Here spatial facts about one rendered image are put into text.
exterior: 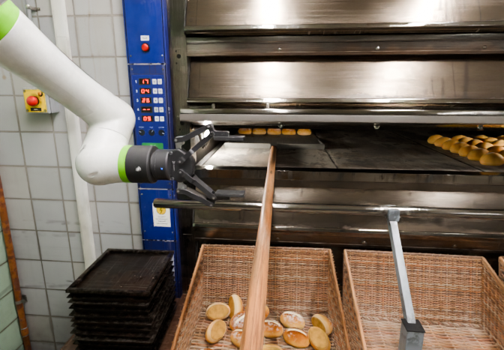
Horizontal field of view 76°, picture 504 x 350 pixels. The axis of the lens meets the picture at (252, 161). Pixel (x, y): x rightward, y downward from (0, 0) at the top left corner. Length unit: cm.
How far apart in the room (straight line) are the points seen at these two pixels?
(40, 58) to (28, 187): 106
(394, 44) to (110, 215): 136
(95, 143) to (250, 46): 71
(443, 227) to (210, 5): 126
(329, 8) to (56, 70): 93
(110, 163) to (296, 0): 89
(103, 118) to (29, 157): 88
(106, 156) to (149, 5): 72
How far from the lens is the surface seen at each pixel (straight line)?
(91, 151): 84
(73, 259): 179
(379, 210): 103
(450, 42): 144
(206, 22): 133
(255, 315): 51
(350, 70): 133
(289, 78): 130
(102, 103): 86
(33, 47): 77
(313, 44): 131
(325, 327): 139
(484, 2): 150
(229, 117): 117
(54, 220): 175
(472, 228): 159
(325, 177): 136
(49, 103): 154
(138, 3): 140
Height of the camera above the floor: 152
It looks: 13 degrees down
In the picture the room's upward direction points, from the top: straight up
